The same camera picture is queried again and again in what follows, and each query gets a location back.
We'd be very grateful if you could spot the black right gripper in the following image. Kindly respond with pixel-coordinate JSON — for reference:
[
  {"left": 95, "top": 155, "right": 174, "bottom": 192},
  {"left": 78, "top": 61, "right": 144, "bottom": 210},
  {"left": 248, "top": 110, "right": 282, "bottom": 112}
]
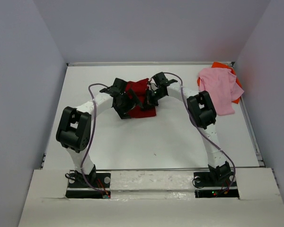
[{"left": 142, "top": 88, "right": 166, "bottom": 112}]

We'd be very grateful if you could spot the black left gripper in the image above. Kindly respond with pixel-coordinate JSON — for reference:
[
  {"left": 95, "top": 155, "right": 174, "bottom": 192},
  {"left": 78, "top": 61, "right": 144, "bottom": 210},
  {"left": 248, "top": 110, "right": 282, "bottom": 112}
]
[{"left": 113, "top": 89, "right": 142, "bottom": 119}]

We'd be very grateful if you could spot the dark red t shirt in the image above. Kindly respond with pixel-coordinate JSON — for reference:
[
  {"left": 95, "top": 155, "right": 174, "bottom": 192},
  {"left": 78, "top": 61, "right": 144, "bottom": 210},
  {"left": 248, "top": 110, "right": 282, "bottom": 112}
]
[{"left": 125, "top": 78, "right": 156, "bottom": 118}]

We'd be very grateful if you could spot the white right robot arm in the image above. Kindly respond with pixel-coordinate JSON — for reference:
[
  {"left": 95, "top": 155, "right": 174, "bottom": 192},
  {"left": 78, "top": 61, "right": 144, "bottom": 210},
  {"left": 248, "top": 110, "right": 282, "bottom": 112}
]
[{"left": 146, "top": 72, "right": 236, "bottom": 191}]

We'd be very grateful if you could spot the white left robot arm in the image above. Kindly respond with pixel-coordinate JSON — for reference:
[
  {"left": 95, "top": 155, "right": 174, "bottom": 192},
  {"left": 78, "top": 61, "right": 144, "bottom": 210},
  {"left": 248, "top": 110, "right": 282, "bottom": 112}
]
[{"left": 56, "top": 78, "right": 148, "bottom": 187}]

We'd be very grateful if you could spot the pink t shirt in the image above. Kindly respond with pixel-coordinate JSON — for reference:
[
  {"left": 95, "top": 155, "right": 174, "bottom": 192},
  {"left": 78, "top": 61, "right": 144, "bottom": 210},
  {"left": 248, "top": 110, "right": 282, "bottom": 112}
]
[{"left": 198, "top": 68, "right": 244, "bottom": 116}]

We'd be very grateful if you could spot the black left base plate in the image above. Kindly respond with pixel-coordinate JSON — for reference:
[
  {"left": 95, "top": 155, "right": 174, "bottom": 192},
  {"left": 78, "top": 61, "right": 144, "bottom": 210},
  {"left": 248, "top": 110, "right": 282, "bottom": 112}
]
[{"left": 65, "top": 171, "right": 111, "bottom": 199}]

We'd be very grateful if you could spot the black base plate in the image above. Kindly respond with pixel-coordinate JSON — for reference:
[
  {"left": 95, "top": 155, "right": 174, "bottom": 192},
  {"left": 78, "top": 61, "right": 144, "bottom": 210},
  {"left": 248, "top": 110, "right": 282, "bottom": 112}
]
[
  {"left": 65, "top": 171, "right": 111, "bottom": 199},
  {"left": 192, "top": 172, "right": 240, "bottom": 198}
]

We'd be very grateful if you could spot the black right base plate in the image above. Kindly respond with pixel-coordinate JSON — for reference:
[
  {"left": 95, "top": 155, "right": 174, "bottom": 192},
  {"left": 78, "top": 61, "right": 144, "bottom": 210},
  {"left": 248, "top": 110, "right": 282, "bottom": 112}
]
[{"left": 192, "top": 172, "right": 240, "bottom": 198}]

